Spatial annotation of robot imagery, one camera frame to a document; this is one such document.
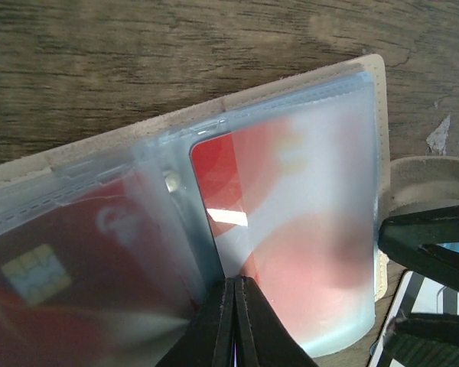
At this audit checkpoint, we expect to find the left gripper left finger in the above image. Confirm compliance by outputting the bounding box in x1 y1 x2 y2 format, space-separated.
157 278 235 366

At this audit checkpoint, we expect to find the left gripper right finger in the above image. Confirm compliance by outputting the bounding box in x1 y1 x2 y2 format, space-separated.
234 276 317 367

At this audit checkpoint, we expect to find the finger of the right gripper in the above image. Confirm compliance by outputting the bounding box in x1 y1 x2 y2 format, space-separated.
382 313 459 366
378 205 459 292

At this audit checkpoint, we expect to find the white card red circle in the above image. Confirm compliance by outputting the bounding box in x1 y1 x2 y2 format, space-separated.
190 116 377 356

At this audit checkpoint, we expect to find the red card black stripe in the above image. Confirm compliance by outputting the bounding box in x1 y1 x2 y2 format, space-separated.
0 178 205 366

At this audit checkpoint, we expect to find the beige leather card holder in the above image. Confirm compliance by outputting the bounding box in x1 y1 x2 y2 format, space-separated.
0 54 459 366

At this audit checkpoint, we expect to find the white black red card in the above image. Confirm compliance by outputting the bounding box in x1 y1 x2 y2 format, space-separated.
368 271 459 366

